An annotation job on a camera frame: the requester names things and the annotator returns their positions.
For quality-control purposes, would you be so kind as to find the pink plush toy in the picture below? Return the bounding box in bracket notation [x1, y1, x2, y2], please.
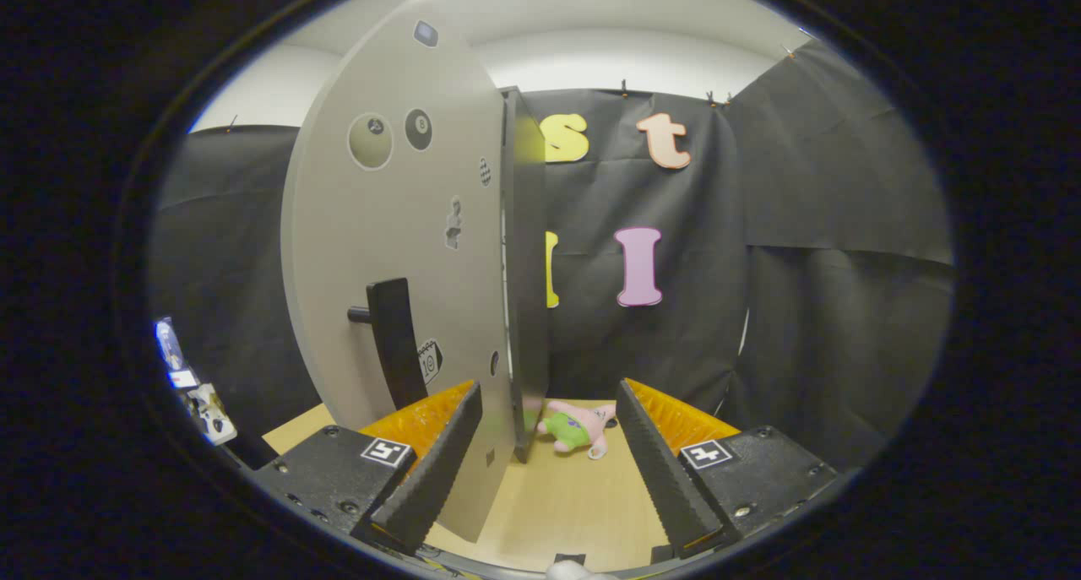
[536, 399, 617, 461]

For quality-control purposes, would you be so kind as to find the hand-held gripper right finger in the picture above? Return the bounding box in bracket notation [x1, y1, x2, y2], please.
[615, 378, 841, 560]

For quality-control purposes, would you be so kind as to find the black door handle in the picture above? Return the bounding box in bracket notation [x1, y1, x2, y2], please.
[348, 278, 429, 410]

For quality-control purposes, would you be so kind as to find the dark grey shoe cabinet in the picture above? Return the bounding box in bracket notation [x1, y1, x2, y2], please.
[500, 86, 550, 464]

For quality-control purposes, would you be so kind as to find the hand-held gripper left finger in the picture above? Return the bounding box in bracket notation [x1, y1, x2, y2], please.
[253, 381, 484, 556]

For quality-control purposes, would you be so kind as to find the black backdrop cloth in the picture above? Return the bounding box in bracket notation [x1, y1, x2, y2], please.
[148, 40, 957, 471]

